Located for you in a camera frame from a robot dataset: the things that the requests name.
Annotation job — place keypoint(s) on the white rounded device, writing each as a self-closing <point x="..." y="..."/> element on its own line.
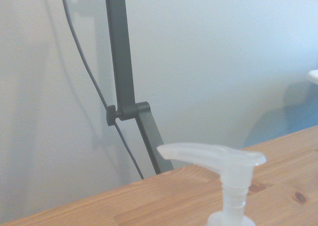
<point x="313" y="76"/>

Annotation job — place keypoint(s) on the clear sanitizer pump bottle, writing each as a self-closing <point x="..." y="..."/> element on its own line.
<point x="233" y="186"/>

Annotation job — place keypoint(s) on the black camera stand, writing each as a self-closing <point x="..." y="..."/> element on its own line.
<point x="123" y="62"/>

